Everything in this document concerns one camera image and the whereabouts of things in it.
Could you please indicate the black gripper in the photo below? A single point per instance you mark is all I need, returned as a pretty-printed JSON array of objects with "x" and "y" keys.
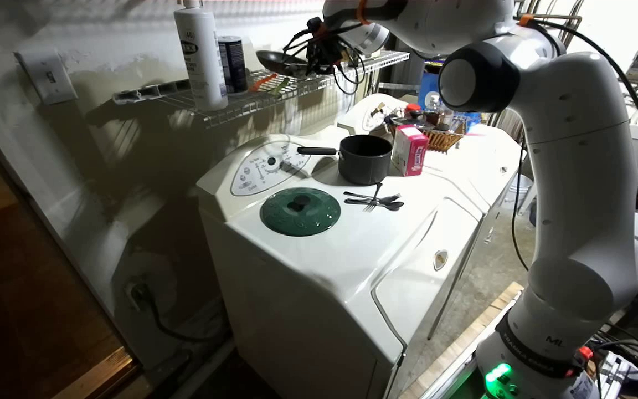
[{"x": 330, "y": 44}]

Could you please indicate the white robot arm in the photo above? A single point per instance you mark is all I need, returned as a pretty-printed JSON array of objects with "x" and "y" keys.
[{"x": 577, "y": 146}]

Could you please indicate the black pot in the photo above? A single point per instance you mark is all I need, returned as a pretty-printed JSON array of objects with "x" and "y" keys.
[{"x": 367, "y": 160}]

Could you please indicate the dark blue box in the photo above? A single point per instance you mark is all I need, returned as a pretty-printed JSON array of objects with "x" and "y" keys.
[{"x": 234, "y": 67}]

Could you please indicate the tall white bottle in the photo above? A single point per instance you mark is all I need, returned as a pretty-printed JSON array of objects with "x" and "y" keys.
[{"x": 200, "y": 58}]

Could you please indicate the blue plastic container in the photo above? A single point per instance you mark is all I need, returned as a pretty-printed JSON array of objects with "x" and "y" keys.
[{"x": 430, "y": 88}]

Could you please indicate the pink cardboard box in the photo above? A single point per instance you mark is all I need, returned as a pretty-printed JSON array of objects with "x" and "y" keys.
[{"x": 411, "y": 152}]

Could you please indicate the green round lid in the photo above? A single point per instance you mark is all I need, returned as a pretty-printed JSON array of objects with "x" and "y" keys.
[{"x": 300, "y": 210}]

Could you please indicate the black measuring spoons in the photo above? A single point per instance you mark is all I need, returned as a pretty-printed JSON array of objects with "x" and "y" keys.
[{"x": 376, "y": 198}]

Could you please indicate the brown wicker basket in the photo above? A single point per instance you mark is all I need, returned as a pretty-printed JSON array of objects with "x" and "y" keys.
[{"x": 448, "y": 135}]

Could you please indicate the white dryer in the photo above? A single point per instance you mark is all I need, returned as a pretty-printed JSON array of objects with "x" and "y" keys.
[{"x": 474, "y": 163}]

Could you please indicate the white washing machine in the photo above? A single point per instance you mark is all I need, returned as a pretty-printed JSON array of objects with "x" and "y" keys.
[{"x": 319, "y": 295}]

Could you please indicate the wooden base board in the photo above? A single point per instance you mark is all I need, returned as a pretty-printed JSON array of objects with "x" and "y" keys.
[{"x": 460, "y": 344}]

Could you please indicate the white wall switch plate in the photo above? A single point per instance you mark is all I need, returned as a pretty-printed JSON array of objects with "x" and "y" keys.
[{"x": 47, "y": 75}]

